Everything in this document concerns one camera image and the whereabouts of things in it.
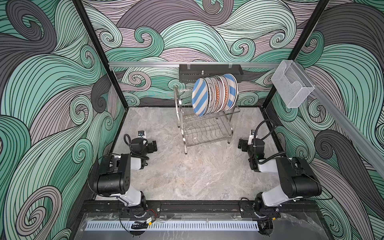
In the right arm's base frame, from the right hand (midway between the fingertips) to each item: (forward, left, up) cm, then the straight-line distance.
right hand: (249, 138), depth 94 cm
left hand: (-1, +66, -1) cm, 66 cm away
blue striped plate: (+8, +33, +29) cm, 45 cm away
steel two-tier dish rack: (+8, +33, -2) cm, 34 cm away
